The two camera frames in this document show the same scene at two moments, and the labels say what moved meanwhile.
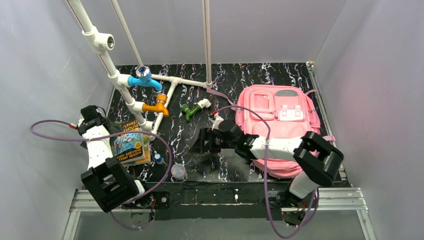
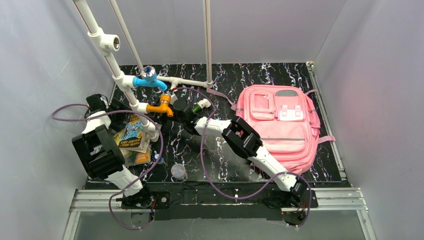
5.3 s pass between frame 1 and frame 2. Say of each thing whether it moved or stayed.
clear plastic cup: stayed
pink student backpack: stayed
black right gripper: moved
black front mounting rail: stayed
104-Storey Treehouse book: moved
